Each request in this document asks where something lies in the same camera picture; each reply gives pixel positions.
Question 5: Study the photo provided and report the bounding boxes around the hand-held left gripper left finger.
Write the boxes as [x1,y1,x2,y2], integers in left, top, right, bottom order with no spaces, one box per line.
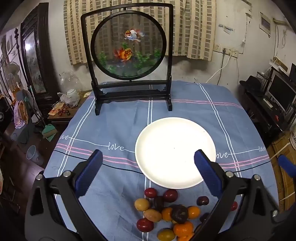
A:
[24,149,107,241]

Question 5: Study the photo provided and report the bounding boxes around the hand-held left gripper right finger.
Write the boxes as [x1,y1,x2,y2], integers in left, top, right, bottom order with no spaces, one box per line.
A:
[191,149,288,241]

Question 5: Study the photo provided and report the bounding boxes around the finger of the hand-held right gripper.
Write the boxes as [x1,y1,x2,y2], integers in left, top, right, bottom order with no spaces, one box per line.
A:
[277,155,296,180]

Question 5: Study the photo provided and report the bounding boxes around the white plate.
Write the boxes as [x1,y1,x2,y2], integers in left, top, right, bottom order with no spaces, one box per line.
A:
[135,117,216,189]

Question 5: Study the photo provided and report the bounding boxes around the dark brown mangosteen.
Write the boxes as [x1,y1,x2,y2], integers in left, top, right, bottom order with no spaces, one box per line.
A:
[171,204,189,223]

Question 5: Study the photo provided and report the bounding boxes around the green dustpan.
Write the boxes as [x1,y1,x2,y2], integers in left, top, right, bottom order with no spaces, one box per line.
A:
[42,123,58,142]

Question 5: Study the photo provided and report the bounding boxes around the blue plastic bucket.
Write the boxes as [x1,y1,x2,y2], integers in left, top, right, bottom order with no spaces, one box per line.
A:
[26,145,44,163]

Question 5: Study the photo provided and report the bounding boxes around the wooden side table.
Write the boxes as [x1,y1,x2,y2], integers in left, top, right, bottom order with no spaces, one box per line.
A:
[47,89,93,127]

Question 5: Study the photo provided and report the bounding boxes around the blue plaid tablecloth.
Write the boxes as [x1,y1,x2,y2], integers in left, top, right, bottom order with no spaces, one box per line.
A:
[44,80,279,241]

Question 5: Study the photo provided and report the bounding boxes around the black media stand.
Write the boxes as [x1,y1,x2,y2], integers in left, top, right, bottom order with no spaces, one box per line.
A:
[239,80,296,139]

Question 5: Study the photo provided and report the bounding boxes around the red beads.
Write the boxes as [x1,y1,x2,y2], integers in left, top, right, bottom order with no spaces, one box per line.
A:
[57,103,72,115]

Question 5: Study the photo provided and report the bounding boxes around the computer monitor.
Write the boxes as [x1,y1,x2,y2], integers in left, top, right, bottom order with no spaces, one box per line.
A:
[266,74,296,112]

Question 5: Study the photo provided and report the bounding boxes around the white teapot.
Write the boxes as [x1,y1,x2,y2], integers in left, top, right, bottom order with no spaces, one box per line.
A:
[66,89,81,102]

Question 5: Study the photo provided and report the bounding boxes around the black hat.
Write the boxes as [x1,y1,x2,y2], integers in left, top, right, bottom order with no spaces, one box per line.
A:
[239,75,264,93]

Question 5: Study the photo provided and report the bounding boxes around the pink cloth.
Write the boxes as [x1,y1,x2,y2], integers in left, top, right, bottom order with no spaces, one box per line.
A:
[13,101,29,128]

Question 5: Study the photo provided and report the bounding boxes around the clear plastic bag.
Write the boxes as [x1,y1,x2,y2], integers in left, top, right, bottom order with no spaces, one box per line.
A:
[59,71,80,90]

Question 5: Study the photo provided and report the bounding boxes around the round goldfish table screen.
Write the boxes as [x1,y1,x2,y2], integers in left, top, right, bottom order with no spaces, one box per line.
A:
[81,3,174,116]

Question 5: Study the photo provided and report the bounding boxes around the white power strip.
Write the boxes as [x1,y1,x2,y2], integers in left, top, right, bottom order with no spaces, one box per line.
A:
[222,47,238,57]

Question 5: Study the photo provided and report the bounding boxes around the white standing fan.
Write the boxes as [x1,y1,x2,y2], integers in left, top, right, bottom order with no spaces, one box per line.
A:
[5,61,21,84]

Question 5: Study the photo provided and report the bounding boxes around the beige checked curtain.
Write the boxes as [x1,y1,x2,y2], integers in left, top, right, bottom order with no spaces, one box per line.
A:
[63,0,216,65]

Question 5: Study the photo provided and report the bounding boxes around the white cable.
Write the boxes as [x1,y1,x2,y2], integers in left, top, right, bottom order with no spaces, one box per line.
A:
[205,54,232,84]

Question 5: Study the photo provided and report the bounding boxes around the carved dark wood frame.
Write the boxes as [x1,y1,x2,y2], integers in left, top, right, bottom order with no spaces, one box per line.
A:
[20,2,60,100]

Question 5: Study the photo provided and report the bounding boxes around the white wall box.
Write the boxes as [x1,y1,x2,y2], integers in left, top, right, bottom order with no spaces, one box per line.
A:
[259,12,271,37]

